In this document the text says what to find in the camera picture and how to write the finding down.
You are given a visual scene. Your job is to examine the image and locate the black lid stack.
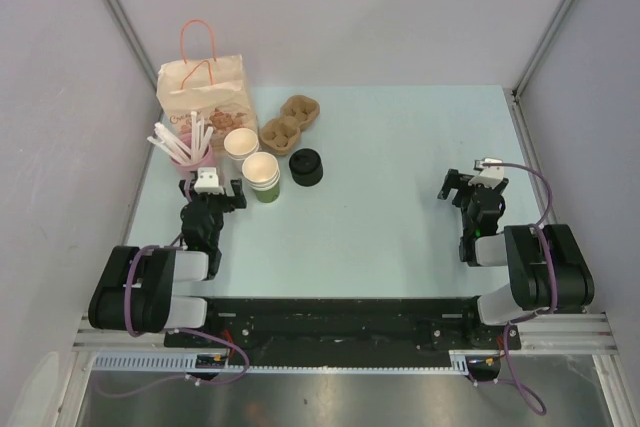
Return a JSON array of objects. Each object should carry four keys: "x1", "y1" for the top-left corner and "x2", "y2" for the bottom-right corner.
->
[{"x1": 289, "y1": 148, "x2": 324, "y2": 187}]

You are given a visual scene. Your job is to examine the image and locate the pink straw holder cup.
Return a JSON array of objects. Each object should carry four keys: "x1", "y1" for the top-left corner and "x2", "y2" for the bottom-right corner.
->
[{"x1": 167, "y1": 132, "x2": 218, "y2": 178}]

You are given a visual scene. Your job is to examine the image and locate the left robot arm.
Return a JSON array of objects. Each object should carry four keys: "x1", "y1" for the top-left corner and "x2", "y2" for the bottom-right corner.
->
[{"x1": 88, "y1": 171, "x2": 247, "y2": 347}]

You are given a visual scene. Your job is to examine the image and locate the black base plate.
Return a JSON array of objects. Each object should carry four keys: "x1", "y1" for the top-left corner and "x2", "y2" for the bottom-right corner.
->
[{"x1": 163, "y1": 296, "x2": 522, "y2": 352}]

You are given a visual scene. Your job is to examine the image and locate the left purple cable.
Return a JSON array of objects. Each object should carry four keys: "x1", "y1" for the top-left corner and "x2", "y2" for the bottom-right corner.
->
[{"x1": 94, "y1": 245, "x2": 250, "y2": 398}]

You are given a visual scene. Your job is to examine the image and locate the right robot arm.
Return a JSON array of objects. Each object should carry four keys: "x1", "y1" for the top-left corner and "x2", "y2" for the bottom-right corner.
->
[{"x1": 438, "y1": 158, "x2": 595, "y2": 348}]

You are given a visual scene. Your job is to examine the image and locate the paper takeout bag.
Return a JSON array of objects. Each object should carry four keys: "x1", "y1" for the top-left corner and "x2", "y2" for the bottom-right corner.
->
[{"x1": 156, "y1": 19, "x2": 258, "y2": 151}]

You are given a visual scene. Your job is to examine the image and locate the white wrapped straws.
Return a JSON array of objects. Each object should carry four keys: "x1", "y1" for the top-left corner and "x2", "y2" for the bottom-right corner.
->
[{"x1": 146, "y1": 113, "x2": 216, "y2": 171}]

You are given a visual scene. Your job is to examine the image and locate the aluminium rail frame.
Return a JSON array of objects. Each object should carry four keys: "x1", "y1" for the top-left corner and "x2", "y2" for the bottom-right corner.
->
[{"x1": 73, "y1": 314, "x2": 618, "y2": 355}]

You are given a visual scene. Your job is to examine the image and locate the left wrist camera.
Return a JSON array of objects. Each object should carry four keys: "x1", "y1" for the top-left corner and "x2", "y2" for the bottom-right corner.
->
[{"x1": 193, "y1": 167, "x2": 225, "y2": 195}]

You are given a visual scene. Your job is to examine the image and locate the cardboard cup carrier stack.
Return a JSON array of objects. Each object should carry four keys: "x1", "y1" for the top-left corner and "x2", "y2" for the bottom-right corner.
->
[{"x1": 259, "y1": 95, "x2": 320, "y2": 156}]

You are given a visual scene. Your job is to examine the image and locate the white cable duct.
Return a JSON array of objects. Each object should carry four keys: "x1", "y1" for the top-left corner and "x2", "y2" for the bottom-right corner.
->
[{"x1": 93, "y1": 351, "x2": 468, "y2": 375}]

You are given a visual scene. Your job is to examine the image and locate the green cup stack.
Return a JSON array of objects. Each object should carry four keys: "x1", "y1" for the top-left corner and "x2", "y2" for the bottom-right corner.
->
[{"x1": 242, "y1": 152, "x2": 280, "y2": 203}]

